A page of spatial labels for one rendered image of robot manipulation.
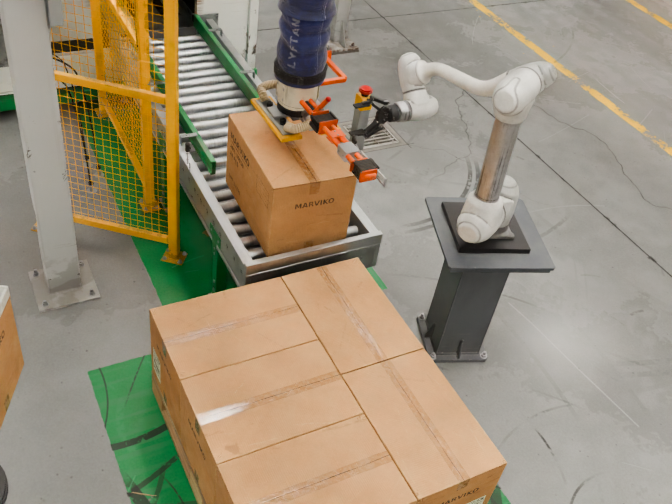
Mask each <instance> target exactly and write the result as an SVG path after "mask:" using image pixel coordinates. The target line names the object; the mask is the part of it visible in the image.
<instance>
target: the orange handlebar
mask: <svg viewBox="0 0 672 504"><path fill-rule="evenodd" d="M326 63H327V64H328V66H329V67H330V68H331V69H332V70H333V71H334V72H335V73H336V75H337V76H338V77H336V78H329V79H325V81H324V82H323V83H322V84H321V85H320V86H323V85H330V84H337V83H343V82H346V80H347V76H346V75H345V74H344V73H343V72H342V71H341V70H340V69H339V68H338V67H337V66H336V65H335V64H334V63H333V62H332V61H331V60H330V59H329V58H328V57H327V62H326ZM308 101H309V102H310V104H311V105H312V106H313V107H314V108H316V107H317V106H318V105H317V104H316V103H315V102H314V101H313V100H312V99H309V100H308ZM299 103H300V104H301V105H302V107H303V108H304V109H305V110H306V111H307V113H308V114H309V115H311V113H312V112H313V111H312V109H311V108H310V107H309V106H308V105H307V104H306V102H305V101H304V100H300V102H299ZM330 128H331V129H332V131H330V130H329V129H328V128H327V127H326V126H323V127H322V130H323V131H324V133H325V134H326V135H327V137H326V138H327V139H328V140H329V141H330V142H331V144H334V145H335V146H336V147H337V148H338V144H340V142H343V143H346V142H349V141H348V140H347V139H346V137H345V136H346V135H345V134H344V133H343V132H342V130H341V129H338V128H337V127H336V126H335V125H334V124H333V125H331V127H330ZM345 157H346V159H347V160H348V161H349V162H350V163H351V161H352V160H354V159H353V157H352V156H351V155H350V154H347V155H346V156H345ZM375 178H376V173H373V174H367V175H365V176H364V179H366V180H373V179H375Z"/></svg>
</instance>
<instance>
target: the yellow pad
mask: <svg viewBox="0 0 672 504"><path fill-rule="evenodd" d="M268 97H269V100H267V101H264V102H261V101H260V98H253V99H251V103H252V105H253V106H254V107H255V109H256V110H257V111H258V113H259V114H260V115H261V116H262V118H263V119H264V120H265V122H266V123H267V124H268V126H269V127H270V128H271V129H272V131H273V132H274V133H275V135H276V136H277V137H278V139H279V140H280V141H281V142H282V143H283V142H289V141H294V140H300V139H302V134H301V133H295V134H293V133H292V134H291V133H286V132H284V131H283V127H284V125H285V124H286V123H288V122H290V123H292V122H291V121H290V120H289V118H288V117H283V118H277V119H273V117H272V116H271V115H270V113H269V112H268V111H267V107H271V106H277V104H276V102H275V101H274V100H273V99H272V97H271V96H268Z"/></svg>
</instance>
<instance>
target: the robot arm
mask: <svg viewBox="0 0 672 504"><path fill-rule="evenodd" d="M398 75H399V81H400V86H401V89H402V92H403V101H399V102H394V103H393V104H391V105H388V104H389V102H388V101H387V100H386V99H385V100H382V99H380V98H377V97H374V96H372V95H370V96H369V98H367V100H365V101H362V102H361V103H355V104H353V106H354V107H355V108H356V109H358V108H364V107H370V104H371V105H372V106H373V107H374V108H375V109H377V110H378V111H377V112H376V116H375V119H374V120H373V122H372V123H371V124H370V125H369V126H368V127H366V128H365V129H364V130H363V129H359V130H354V131H349V134H350V135H351V136H352V135H354V136H364V137H365V138H366V139H367V138H369V137H370V136H372V135H374V134H375V133H377V132H378V131H380V130H383V129H385V127H384V123H386V122H389V123H390V122H397V123H399V122H404V121H420V120H424V119H426V118H429V117H431V116H433V115H435V114H436V113H437V111H438V107H439V105H438V101H437V99H436V98H434V97H433V96H431V95H428V94H427V92H426V88H425V85H426V84H427V83H428V82H429V81H430V79H431V77H433V76H440V77H442V78H444V79H446V80H448V81H450V82H452V83H453V84H455V85H457V86H459V87H461V88H462V89H464V90H466V91H468V92H470V93H472V94H475V95H478V96H483V97H492V102H493V112H494V115H495V121H494V125H493V128H492V132H491V136H490V140H489V143H488V147H487V151H486V155H485V158H484V162H483V166H482V170H481V173H480V177H479V181H478V185H477V188H476V190H473V191H472V192H470V193H469V195H468V197H467V199H466V202H465V204H464V206H463V209H462V211H461V214H460V216H459V217H458V219H457V232H458V235H459V236H460V237H461V238H462V239H463V240H464V241H466V242H469V243H474V244H476V243H481V242H483V241H486V240H487V239H510V240H512V239H514V234H513V233H512V232H511V230H510V228H509V226H508V225H509V222H510V220H511V218H512V216H513V213H514V211H515V208H516V205H517V202H518V198H519V188H518V184H517V182H516V181H515V180H514V179H513V178H512V177H510V176H508V175H506V173H507V169H508V166H509V162H510V159H511V155H512V152H513V149H514V145H515V142H516V138H517V135H518V132H519V128H520V125H521V123H522V122H523V121H524V120H525V119H526V117H527V115H528V113H529V111H530V109H531V107H532V105H533V103H534V101H535V98H536V96H537V95H538V94H539V93H540V92H542V91H543V90H544V88H546V87H549V86H550V85H551V84H552V83H553V82H554V81H555V79H556V77H557V72H556V69H555V66H554V65H553V64H551V63H550V62H545V61H537V62H532V63H528V64H525V65H522V66H518V67H516V68H514V69H512V70H509V71H507V72H505V73H503V74H501V75H499V76H497V77H495V78H493V79H491V80H488V81H482V80H478V79H475V78H473V77H471V76H469V75H467V74H465V73H463V72H460V71H458V70H456V69H454V68H452V67H450V66H448V65H445V64H442V63H436V62H433V63H426V62H425V61H424V60H420V57H419V56H418V55H417V54H416V53H413V52H409V53H406V54H404V55H402V56H401V57H400V59H399V62H398ZM373 101H375V102H378V103H381V104H383V105H384V106H382V107H381V108H380V107H378V106H377V105H376V104H375V103H373ZM376 121H378V123H377V122H376Z"/></svg>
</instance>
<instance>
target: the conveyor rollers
mask: <svg viewBox="0 0 672 504"><path fill-rule="evenodd" d="M158 40H161V41H158ZM163 41H164V38H158V39H156V40H154V47H155V48H154V55H155V56H154V57H153V56H152V55H153V48H152V47H153V39H151V49H150V50H149V53H150V56H151V57H152V59H153V61H154V62H155V64H159V65H157V67H158V69H159V70H160V72H161V73H165V55H164V50H161V49H164V42H163ZM157 48H160V49H157ZM178 50H179V102H180V104H181V106H182V107H183V109H184V110H185V112H186V114H187V115H188V117H189V118H190V120H191V122H193V125H194V126H195V128H196V130H197V131H198V133H199V134H200V136H201V138H202V139H203V141H204V142H205V144H206V146H207V147H208V149H209V150H210V152H211V154H212V155H213V157H214V158H217V159H215V160H216V168H221V167H226V163H227V157H224V156H227V147H223V146H227V139H228V127H227V126H228V116H229V114H234V113H243V112H251V111H256V110H255V109H254V107H253V106H252V104H251V103H250V102H249V100H248V99H247V98H246V96H245V95H244V94H243V92H242V91H241V90H240V88H239V87H238V85H237V84H236V83H235V81H234V80H233V79H232V77H231V76H230V75H229V73H228V72H227V71H226V69H225V68H224V66H223V65H222V64H221V62H220V61H219V60H218V58H217V57H216V56H215V54H214V53H213V52H212V50H211V49H210V47H209V46H208V45H207V43H206V42H205V41H204V39H203V38H202V37H201V35H200V34H198V35H188V36H178ZM157 56H160V57H157ZM161 57H164V58H161ZM161 65H164V66H161ZM225 117H226V118H225ZM219 118H220V119H219ZM212 119H213V120H212ZM199 121H200V122H199ZM220 127H222V128H220ZM214 128H216V129H214ZM207 129H209V130H207ZM201 130H203V131H201ZM224 136H227V137H224ZM217 137H220V138H217ZM211 138H214V139H211ZM205 139H208V140H205ZM182 142H183V143H184V145H185V143H186V142H189V143H190V147H191V149H190V152H191V153H190V155H191V157H192V158H193V160H194V162H195V161H200V162H195V163H196V165H197V167H198V169H199V170H200V171H204V170H207V168H206V167H205V165H204V163H203V162H202V161H201V158H200V157H199V155H198V153H197V152H193V151H196V150H195V148H194V147H193V145H192V143H191V142H190V140H189V138H183V139H182ZM217 147H221V148H217ZM211 148H215V149H211ZM218 157H223V158H218ZM201 174H202V175H203V177H204V179H205V180H206V181H210V180H215V179H221V178H226V168H221V169H216V174H214V175H210V173H209V172H208V171H205V172H201ZM207 184H208V185H209V187H210V189H211V191H217V190H222V189H228V188H229V187H228V185H227V183H226V179H222V180H217V181H211V182H207ZM213 194H214V196H215V197H216V199H217V201H218V202H221V201H226V200H231V199H235V198H234V196H233V194H232V192H231V190H225V191H220V192H215V193H213ZM220 206H221V207H222V209H223V211H224V212H225V213H227V212H231V211H236V210H241V209H240V207H239V205H238V203H237V201H236V200H235V201H230V202H225V203H220ZM226 216H227V218H228V219H229V221H230V223H231V224H234V223H239V222H244V221H247V220H246V218H245V216H244V214H243V212H242V211H241V212H236V213H232V214H227V215H226ZM233 228H234V229H235V231H236V233H237V234H238V236H239V235H243V234H248V233H252V232H253V231H252V229H251V227H250V225H249V224H248V223H245V224H240V225H236V226H233ZM356 235H358V228H357V226H355V225H354V226H350V227H348V230H347V235H346V238H347V237H351V236H356ZM240 240H241V241H242V243H243V245H244V246H245V247H250V246H254V245H259V242H258V240H257V238H256V236H255V235H251V236H246V237H242V238H240ZM247 251H248V253H249V255H250V256H251V258H252V260H254V259H258V258H262V257H266V255H265V253H264V251H263V249H262V248H261V247H258V248H254V249H250V250H247Z"/></svg>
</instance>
